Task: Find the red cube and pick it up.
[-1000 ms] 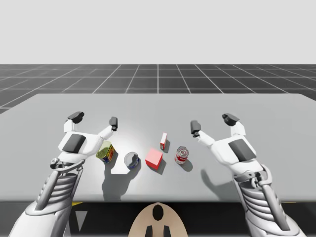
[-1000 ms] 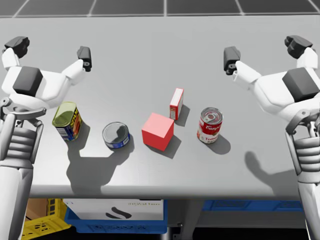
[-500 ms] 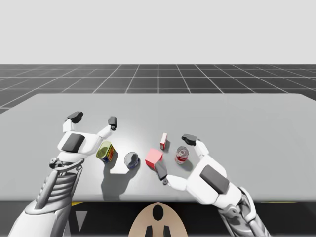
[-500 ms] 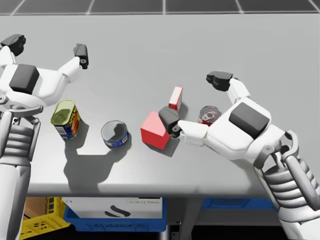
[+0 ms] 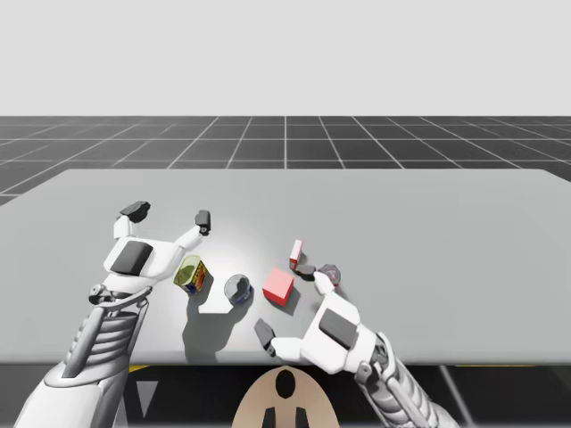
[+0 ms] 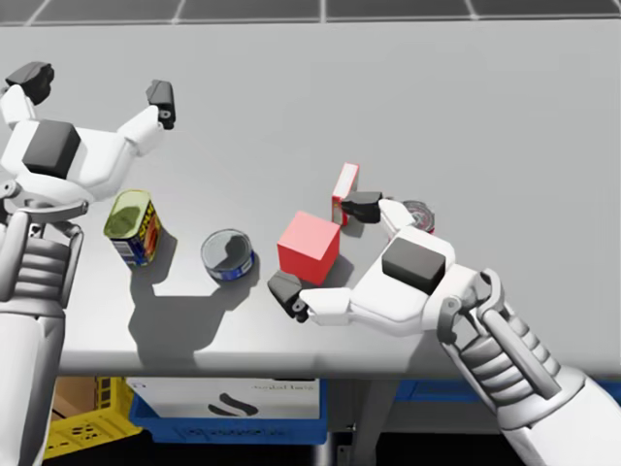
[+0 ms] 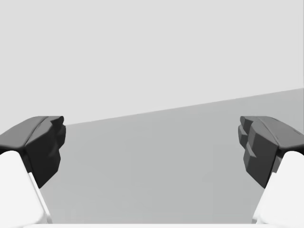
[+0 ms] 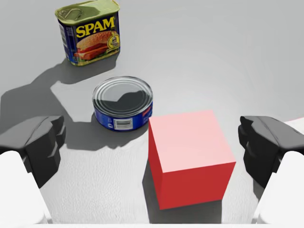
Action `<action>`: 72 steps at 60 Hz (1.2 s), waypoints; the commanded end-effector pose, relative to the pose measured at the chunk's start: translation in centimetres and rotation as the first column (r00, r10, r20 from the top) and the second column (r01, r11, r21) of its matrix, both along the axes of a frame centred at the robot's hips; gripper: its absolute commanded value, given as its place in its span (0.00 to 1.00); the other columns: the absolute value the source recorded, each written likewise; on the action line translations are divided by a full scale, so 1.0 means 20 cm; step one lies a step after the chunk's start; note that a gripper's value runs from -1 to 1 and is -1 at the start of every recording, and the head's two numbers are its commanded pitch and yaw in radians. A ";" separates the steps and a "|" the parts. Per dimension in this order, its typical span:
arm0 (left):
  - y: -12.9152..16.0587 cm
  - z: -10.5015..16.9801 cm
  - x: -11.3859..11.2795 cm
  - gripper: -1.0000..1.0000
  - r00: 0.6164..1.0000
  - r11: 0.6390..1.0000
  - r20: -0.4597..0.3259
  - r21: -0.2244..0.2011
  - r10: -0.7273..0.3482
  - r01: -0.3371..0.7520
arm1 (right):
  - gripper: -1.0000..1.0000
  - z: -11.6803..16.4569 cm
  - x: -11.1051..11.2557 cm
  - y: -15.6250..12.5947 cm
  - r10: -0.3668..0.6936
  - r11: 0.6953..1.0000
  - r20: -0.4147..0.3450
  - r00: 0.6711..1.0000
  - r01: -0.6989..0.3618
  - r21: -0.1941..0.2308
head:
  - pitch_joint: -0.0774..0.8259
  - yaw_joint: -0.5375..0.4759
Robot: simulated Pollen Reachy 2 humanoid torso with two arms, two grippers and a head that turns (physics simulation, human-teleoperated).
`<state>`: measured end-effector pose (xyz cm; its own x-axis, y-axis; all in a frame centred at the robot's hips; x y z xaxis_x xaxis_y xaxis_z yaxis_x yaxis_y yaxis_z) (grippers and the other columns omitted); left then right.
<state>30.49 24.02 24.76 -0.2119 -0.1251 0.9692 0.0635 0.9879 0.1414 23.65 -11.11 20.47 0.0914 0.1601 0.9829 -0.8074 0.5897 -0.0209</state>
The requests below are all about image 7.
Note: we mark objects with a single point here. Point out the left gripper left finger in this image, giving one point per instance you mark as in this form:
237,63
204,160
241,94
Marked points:
35,152

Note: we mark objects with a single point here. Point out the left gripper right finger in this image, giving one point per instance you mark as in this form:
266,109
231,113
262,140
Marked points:
266,152

